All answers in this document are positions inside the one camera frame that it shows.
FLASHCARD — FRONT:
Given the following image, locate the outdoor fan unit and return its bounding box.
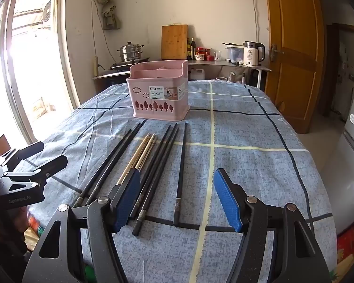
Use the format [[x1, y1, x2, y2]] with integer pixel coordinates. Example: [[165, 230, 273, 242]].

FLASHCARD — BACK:
[[41, 0, 52, 30]]

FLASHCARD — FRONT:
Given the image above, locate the metal side table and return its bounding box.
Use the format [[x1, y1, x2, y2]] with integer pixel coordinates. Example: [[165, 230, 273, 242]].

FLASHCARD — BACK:
[[92, 59, 272, 89]]

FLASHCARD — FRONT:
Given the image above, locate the white window frame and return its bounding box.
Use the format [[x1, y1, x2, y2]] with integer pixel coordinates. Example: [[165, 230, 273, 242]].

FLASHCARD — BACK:
[[0, 0, 80, 145]]

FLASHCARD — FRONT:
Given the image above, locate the wooden door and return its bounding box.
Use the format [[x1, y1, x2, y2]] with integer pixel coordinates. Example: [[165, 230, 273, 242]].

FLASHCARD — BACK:
[[262, 0, 325, 134]]

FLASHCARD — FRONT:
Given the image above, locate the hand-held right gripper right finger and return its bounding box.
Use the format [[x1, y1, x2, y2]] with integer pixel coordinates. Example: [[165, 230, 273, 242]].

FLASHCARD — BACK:
[[213, 168, 332, 283]]

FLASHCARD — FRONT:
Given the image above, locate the black induction stove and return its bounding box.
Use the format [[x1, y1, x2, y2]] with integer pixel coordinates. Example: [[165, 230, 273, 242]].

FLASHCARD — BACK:
[[110, 57, 150, 71]]

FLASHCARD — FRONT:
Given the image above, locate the brown cardboard box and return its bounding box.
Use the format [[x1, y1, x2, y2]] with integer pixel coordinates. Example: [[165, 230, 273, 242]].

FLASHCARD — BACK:
[[0, 134, 9, 157]]

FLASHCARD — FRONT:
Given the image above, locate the red patterned bag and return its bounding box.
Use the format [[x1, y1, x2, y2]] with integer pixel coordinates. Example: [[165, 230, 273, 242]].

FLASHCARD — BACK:
[[336, 218, 354, 272]]

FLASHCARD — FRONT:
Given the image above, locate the pink plastic utensil basket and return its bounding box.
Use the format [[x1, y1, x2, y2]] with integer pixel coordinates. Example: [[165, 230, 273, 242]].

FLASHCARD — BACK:
[[126, 59, 191, 122]]

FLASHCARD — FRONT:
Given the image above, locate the white wall cable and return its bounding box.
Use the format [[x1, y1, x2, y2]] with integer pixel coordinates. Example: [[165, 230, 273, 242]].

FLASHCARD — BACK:
[[249, 0, 261, 48]]

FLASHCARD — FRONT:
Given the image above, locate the crumpled plastic bag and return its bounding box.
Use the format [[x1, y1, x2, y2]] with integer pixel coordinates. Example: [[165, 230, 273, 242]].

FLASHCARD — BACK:
[[228, 71, 245, 83]]

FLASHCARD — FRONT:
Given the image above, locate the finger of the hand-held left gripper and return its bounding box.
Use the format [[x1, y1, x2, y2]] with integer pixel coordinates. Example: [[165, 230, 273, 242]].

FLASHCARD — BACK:
[[0, 141, 45, 168], [3, 154, 69, 187]]

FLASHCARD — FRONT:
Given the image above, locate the metal door handle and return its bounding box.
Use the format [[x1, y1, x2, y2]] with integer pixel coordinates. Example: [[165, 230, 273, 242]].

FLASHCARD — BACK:
[[269, 44, 284, 62]]

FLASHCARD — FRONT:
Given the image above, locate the bamboo cutting board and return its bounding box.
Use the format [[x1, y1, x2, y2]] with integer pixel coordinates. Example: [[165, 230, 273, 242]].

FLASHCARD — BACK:
[[161, 24, 188, 60]]

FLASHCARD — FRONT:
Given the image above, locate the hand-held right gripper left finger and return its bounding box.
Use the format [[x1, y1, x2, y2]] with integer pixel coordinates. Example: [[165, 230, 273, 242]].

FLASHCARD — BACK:
[[24, 168, 142, 283]]

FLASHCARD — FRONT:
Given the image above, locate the stainless steel steamer pot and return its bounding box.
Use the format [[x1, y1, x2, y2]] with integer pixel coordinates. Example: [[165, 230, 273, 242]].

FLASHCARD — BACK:
[[116, 42, 144, 62]]

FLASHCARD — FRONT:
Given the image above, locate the water filter pitcher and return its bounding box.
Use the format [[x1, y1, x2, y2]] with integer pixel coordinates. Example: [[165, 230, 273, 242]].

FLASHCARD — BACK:
[[226, 46, 243, 64]]

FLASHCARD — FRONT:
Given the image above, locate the blue plaid bed sheet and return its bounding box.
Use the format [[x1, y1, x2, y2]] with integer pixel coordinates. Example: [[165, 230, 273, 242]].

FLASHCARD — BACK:
[[24, 79, 338, 283]]

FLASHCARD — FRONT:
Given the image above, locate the hanging grey cloth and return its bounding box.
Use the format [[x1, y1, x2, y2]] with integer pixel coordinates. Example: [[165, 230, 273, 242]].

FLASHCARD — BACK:
[[102, 4, 120, 30]]

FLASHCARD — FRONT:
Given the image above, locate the white electric kettle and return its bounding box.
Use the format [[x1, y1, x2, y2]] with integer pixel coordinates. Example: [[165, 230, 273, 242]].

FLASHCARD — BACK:
[[242, 41, 266, 67]]

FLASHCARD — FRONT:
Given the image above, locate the black chopstick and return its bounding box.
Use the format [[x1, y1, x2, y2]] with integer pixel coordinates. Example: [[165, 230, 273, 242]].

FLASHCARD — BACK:
[[173, 122, 188, 225], [129, 125, 172, 219], [85, 119, 148, 206], [73, 120, 144, 208], [132, 122, 179, 237], [134, 124, 176, 213]]

